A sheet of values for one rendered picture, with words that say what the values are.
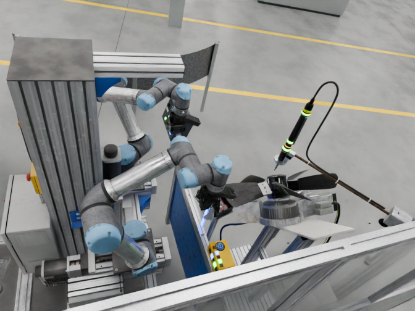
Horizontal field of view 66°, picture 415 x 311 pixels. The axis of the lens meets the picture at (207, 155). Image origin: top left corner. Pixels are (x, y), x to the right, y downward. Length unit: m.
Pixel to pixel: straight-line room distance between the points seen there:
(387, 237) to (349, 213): 2.96
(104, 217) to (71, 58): 0.55
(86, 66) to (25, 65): 0.18
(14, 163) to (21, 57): 2.49
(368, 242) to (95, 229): 0.84
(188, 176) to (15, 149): 2.83
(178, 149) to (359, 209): 3.05
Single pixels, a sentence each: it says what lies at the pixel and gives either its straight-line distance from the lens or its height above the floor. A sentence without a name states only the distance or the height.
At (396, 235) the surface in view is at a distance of 0.96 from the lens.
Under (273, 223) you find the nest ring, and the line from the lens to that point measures 1.97.
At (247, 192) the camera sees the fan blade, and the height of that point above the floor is 1.18.
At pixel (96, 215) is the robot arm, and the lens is 1.22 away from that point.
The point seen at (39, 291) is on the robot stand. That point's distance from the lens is 2.70.
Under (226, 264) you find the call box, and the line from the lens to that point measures 1.81.
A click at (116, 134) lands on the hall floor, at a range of 3.78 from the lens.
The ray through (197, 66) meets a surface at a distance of 3.64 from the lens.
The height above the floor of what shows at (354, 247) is 2.05.
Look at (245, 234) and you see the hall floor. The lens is 3.21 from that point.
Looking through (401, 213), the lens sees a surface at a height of 1.58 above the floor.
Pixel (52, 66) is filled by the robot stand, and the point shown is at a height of 2.03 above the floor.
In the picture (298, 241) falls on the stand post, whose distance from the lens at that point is 1.99.
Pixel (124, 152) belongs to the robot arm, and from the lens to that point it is 1.90.
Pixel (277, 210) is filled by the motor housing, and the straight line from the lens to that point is 1.98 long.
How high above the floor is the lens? 2.68
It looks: 47 degrees down
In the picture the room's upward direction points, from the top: 16 degrees clockwise
